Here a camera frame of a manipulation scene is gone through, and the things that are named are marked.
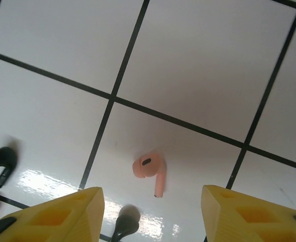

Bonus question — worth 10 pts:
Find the black wireless earbud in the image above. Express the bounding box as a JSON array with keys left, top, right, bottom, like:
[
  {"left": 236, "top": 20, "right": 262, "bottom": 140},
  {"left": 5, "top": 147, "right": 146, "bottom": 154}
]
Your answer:
[
  {"left": 110, "top": 205, "right": 141, "bottom": 242},
  {"left": 0, "top": 147, "right": 18, "bottom": 189}
]

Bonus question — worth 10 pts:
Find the pink wireless earbud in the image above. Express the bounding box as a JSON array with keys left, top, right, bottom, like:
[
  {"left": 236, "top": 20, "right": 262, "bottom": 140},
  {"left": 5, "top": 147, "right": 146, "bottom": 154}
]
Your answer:
[{"left": 132, "top": 153, "right": 167, "bottom": 198}]

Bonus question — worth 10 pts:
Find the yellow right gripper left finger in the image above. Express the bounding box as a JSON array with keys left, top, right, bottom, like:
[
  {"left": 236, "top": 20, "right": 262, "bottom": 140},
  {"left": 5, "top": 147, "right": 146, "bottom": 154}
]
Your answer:
[{"left": 0, "top": 186, "right": 105, "bottom": 242}]

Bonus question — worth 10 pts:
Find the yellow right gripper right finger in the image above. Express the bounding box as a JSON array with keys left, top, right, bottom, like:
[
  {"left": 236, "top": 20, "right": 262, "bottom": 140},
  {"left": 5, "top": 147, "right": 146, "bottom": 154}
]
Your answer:
[{"left": 200, "top": 185, "right": 296, "bottom": 242}]

